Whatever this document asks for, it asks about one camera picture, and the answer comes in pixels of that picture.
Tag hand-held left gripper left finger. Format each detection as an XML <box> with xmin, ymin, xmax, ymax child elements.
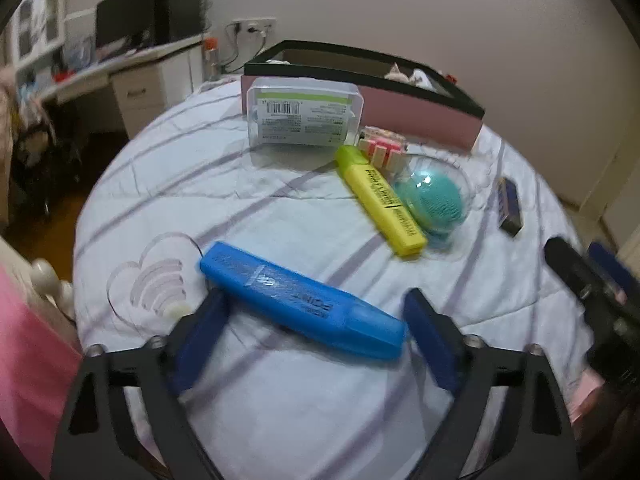
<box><xmin>50</xmin><ymin>287</ymin><xmax>231</xmax><ymax>480</ymax></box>

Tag blue highlighter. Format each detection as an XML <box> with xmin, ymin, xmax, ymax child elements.
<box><xmin>199</xmin><ymin>241</ymin><xmax>409</xmax><ymax>362</ymax></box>

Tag clear plastic box green label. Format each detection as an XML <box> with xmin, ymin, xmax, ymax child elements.
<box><xmin>246</xmin><ymin>77</ymin><xmax>366</xmax><ymax>149</ymax></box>

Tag pink quilted cloth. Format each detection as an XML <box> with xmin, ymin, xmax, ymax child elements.
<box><xmin>0</xmin><ymin>260</ymin><xmax>84</xmax><ymax>480</ymax></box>

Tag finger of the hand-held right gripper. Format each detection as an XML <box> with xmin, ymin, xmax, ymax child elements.
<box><xmin>544</xmin><ymin>236</ymin><xmax>608</xmax><ymax>311</ymax></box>
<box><xmin>587</xmin><ymin>241</ymin><xmax>640</xmax><ymax>306</ymax></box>

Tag teal brush in clear dome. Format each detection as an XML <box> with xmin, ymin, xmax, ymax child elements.
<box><xmin>391</xmin><ymin>156</ymin><xmax>474</xmax><ymax>242</ymax></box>

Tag yellow highlighter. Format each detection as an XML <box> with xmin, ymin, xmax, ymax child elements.
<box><xmin>334</xmin><ymin>145</ymin><xmax>429</xmax><ymax>261</ymax></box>

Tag orange cap bottle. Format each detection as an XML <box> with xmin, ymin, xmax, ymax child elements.
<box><xmin>202</xmin><ymin>37</ymin><xmax>222</xmax><ymax>82</ymax></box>

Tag small tan doll figures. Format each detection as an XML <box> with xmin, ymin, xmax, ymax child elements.
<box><xmin>384</xmin><ymin>62</ymin><xmax>432</xmax><ymax>87</ymax></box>

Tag white desk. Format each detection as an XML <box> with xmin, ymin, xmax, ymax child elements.
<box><xmin>30</xmin><ymin>34</ymin><xmax>207</xmax><ymax>140</ymax></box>

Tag white glass door cabinet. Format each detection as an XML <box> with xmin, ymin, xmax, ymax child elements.
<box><xmin>9</xmin><ymin>0</ymin><xmax>67</xmax><ymax>63</ymax></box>

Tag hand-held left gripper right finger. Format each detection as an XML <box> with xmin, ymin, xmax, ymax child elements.
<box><xmin>402</xmin><ymin>287</ymin><xmax>581</xmax><ymax>480</ymax></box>

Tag white rounded knob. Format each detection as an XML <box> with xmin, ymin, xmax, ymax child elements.
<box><xmin>31</xmin><ymin>258</ymin><xmax>77</xmax><ymax>322</ymax></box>

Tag blue and gold tin box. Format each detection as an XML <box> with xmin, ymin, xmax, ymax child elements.
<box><xmin>496</xmin><ymin>176</ymin><xmax>524</xmax><ymax>238</ymax></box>

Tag white wall socket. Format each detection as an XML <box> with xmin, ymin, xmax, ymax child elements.
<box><xmin>231</xmin><ymin>17</ymin><xmax>278</xmax><ymax>37</ymax></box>

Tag black computer monitor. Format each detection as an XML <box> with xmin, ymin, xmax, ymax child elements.
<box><xmin>94</xmin><ymin>0</ymin><xmax>157</xmax><ymax>53</ymax></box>

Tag pink storage box black rim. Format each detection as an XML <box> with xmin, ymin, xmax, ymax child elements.
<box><xmin>240</xmin><ymin>40</ymin><xmax>487</xmax><ymax>155</ymax></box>

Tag pink sticky tab set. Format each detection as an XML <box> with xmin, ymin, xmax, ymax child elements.
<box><xmin>358</xmin><ymin>126</ymin><xmax>409</xmax><ymax>172</ymax></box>

